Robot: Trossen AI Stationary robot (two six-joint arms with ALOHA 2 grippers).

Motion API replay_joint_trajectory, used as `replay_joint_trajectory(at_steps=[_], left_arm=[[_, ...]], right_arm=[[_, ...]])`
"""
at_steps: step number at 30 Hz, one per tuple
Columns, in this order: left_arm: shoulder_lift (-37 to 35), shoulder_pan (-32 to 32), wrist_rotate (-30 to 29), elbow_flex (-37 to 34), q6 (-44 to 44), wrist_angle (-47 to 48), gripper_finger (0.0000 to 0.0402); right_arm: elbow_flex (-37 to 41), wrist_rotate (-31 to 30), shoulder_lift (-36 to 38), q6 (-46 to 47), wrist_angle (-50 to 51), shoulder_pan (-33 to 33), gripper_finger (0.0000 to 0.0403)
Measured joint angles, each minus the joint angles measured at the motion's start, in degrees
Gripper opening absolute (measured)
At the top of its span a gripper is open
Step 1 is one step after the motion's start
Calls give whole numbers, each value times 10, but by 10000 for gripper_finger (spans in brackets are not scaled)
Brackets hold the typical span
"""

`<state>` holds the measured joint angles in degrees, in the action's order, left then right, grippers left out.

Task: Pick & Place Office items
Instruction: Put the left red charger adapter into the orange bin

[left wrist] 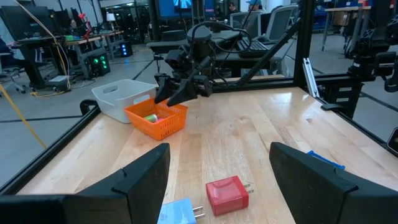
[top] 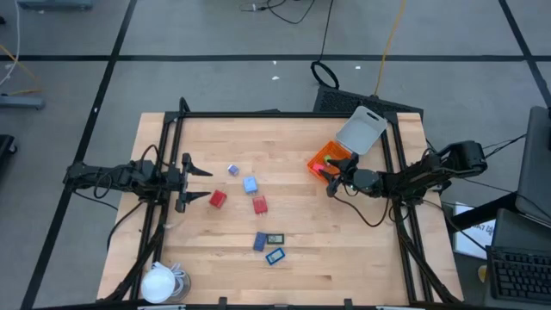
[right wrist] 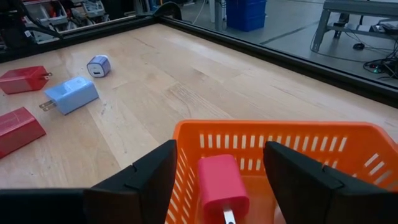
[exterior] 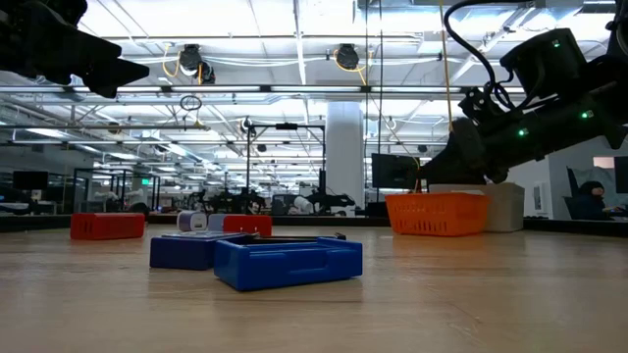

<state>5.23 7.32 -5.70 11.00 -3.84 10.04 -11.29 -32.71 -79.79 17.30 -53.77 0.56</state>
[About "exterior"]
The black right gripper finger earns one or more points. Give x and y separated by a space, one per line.
439 171

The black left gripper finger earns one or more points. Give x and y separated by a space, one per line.
88 51
115 78

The orange plastic basket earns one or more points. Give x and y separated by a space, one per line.
436 216

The red wall charger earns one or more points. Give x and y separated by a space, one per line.
108 225
247 225

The purple white USB charger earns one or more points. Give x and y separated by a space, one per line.
192 221

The dark blue ribbed timer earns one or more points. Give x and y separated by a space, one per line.
181 252

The black background robot arm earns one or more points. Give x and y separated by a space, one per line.
333 201
230 201

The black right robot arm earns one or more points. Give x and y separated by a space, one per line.
579 117

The small dark monitor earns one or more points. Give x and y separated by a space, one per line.
29 180
392 171

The grey plastic bin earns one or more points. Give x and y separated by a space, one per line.
505 208

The person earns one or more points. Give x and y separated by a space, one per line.
591 203

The blue cased digital timer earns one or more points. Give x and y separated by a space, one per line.
284 265

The framed wall picture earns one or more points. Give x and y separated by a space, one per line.
539 196

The bright wall screen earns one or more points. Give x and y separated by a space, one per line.
603 163

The black aluminium table frame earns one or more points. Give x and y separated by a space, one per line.
333 221

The black stand frame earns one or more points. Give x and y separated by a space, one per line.
248 162

